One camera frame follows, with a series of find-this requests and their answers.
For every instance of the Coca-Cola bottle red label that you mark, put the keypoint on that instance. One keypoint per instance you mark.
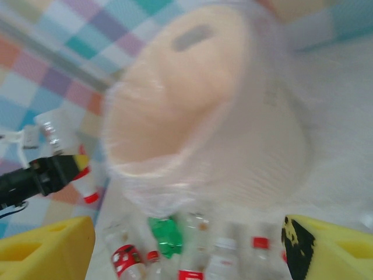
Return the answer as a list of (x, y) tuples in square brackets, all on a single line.
[(260, 242), (198, 230), (125, 259)]

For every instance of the crushed green plastic bottle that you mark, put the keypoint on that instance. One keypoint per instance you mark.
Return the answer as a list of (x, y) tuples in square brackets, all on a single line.
[(166, 236)]

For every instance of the beige plastic bin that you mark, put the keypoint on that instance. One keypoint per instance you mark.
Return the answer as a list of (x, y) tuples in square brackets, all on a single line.
[(186, 102)]

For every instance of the clear bottle white label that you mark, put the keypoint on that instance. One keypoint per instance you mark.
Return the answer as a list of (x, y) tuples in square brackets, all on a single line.
[(223, 256)]

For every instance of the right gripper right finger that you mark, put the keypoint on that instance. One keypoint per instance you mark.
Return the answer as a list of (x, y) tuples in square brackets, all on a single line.
[(335, 253)]

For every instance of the clear bottle red cap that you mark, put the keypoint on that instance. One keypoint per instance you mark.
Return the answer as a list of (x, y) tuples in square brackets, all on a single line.
[(87, 189), (153, 255)]

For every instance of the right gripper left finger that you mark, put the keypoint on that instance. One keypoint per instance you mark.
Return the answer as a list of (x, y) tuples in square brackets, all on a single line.
[(43, 253)]

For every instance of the clear plastic bin liner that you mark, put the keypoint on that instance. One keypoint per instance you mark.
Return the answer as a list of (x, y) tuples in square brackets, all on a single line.
[(157, 186)]

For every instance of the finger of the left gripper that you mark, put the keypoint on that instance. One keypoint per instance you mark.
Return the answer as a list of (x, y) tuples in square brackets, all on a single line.
[(81, 163)]

